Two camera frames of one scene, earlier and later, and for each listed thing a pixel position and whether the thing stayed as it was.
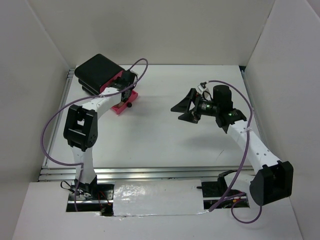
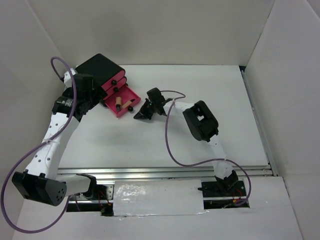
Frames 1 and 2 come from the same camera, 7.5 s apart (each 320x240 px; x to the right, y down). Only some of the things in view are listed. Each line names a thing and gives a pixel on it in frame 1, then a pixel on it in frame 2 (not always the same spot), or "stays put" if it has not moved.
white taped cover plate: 134,198 stays put
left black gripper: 116,80 to 98,95
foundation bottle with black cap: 120,104 to 128,103
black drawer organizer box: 95,72 stays put
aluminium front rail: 138,173 stays put
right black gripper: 184,105 to 143,111
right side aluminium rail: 251,101 stays put
